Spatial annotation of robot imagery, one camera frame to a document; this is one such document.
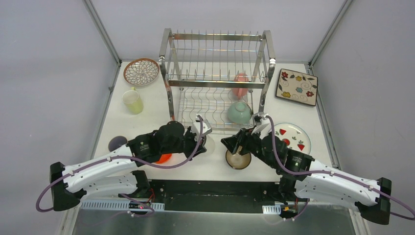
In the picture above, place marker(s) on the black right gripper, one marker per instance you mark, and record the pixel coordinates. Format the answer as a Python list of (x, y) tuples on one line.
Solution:
[(232, 143)]

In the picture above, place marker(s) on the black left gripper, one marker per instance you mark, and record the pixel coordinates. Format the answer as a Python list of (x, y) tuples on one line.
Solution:
[(192, 144)]

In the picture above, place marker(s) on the mint green bowl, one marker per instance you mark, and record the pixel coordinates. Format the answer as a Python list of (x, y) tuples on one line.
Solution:
[(239, 113)]

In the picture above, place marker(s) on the light green mug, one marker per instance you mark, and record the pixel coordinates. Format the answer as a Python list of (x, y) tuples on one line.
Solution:
[(132, 100)]

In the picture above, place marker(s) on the white ribbed mug black rim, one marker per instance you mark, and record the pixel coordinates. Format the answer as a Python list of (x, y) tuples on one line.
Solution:
[(209, 146)]

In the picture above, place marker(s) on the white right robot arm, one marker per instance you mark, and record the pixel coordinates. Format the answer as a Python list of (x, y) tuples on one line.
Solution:
[(303, 177)]

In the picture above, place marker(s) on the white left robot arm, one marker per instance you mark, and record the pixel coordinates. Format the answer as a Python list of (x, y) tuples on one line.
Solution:
[(117, 172)]

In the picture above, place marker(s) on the stainless steel dish rack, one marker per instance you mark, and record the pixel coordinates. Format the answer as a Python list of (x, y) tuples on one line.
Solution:
[(206, 72)]

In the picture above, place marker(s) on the beige bowl dark rim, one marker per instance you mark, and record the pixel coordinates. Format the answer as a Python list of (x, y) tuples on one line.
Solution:
[(237, 161)]

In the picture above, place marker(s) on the orange plastic bowl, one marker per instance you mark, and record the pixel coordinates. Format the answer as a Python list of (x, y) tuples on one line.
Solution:
[(164, 158)]

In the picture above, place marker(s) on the square floral plate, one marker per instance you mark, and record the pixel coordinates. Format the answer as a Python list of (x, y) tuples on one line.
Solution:
[(297, 87)]

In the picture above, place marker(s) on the brown floral round plate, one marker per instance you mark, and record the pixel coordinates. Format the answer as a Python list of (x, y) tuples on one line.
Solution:
[(141, 72)]

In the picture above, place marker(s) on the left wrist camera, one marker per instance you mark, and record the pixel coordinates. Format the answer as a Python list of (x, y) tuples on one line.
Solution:
[(200, 127)]

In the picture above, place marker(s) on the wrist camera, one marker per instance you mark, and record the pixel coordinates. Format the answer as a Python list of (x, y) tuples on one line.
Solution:
[(200, 127), (262, 123)]

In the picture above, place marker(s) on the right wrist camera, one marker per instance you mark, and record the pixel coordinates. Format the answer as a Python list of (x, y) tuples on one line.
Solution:
[(262, 123)]

